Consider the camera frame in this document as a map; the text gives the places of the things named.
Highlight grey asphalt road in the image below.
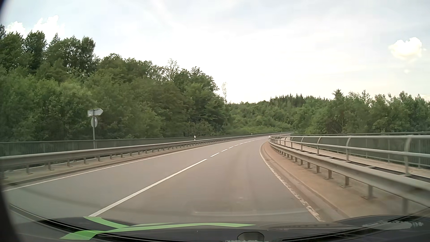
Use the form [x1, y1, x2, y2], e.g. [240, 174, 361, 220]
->
[3, 135, 325, 225]

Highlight green wood of trees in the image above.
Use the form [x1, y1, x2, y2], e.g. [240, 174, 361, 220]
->
[0, 24, 430, 143]

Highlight road markings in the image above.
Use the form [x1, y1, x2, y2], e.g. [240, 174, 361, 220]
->
[3, 136, 325, 222]

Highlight car's own bonnet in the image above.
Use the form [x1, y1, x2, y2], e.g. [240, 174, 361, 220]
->
[10, 205, 430, 242]

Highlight grey metal bridge railing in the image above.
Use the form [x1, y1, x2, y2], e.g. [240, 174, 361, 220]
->
[0, 134, 269, 157]
[271, 131, 430, 177]

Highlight road sign on post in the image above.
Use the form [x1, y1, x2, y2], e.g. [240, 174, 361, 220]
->
[87, 108, 104, 149]

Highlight grey metal guard rail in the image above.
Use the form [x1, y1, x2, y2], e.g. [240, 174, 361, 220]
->
[268, 136, 430, 214]
[0, 132, 293, 179]

